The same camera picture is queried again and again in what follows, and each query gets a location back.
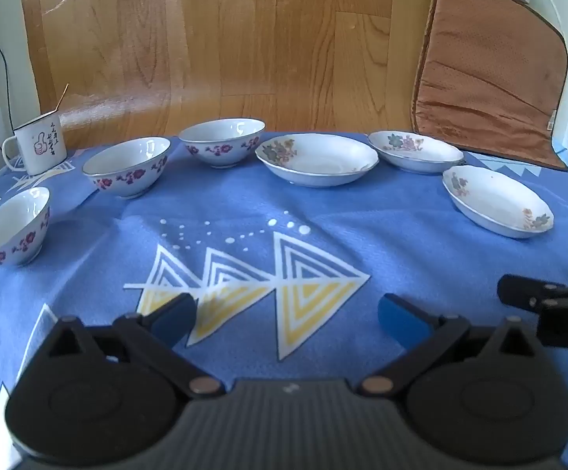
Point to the brown seat cushion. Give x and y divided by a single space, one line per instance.
489 73

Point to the white bowl with purple flowers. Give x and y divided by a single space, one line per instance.
10 227
127 166
223 142

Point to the white enamel mug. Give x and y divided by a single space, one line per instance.
39 144

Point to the white floral plate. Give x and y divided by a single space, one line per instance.
418 152
497 200
323 159

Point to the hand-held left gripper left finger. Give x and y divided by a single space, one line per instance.
176 316

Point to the wooden headboard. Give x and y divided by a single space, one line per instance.
215 44

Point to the thin wooden stick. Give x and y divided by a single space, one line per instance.
62 95

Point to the blue printed blanket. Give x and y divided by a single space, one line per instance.
264 200

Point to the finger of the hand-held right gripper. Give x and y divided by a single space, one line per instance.
524 291

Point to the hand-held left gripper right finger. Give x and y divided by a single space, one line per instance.
401 318

